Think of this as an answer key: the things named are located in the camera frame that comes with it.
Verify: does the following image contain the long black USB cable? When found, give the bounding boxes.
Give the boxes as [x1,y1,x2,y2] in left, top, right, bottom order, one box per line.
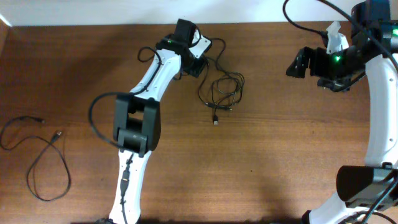
[0,116,72,202]

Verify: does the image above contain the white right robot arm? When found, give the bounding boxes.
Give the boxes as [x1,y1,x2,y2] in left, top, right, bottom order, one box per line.
[286,0,397,223]

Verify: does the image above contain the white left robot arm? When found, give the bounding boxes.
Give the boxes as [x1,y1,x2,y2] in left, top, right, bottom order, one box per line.
[93,37,212,223]

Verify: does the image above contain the black USB cable bundle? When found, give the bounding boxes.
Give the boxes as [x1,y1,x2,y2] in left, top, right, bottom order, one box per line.
[197,37,246,126]

